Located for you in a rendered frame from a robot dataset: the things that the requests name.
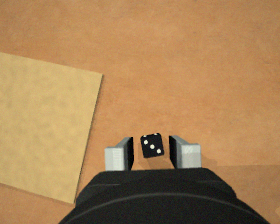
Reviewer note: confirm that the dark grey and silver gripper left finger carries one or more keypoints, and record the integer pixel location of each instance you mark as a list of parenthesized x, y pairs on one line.
[(121, 156)]

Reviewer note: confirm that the tan square mat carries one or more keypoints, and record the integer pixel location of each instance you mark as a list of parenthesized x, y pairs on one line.
[(46, 114)]

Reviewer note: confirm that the black die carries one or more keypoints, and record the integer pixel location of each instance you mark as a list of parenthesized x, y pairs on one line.
[(152, 145)]

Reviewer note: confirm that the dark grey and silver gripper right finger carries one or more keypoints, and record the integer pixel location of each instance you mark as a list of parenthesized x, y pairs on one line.
[(184, 154)]

